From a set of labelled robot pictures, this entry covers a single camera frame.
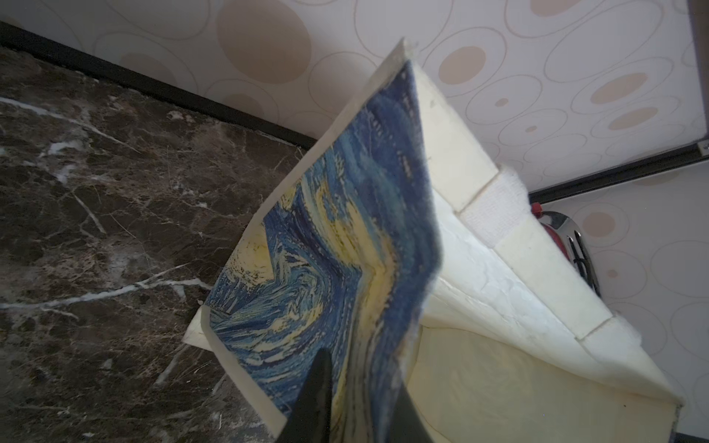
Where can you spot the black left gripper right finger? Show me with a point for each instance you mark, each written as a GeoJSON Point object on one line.
{"type": "Point", "coordinates": [405, 425]}

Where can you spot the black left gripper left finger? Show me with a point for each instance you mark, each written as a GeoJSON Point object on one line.
{"type": "Point", "coordinates": [309, 421]}

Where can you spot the cream starry night tote bag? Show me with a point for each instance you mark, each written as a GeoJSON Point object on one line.
{"type": "Point", "coordinates": [398, 245]}

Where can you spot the red and silver toaster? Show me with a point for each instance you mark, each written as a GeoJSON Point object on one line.
{"type": "Point", "coordinates": [566, 234]}

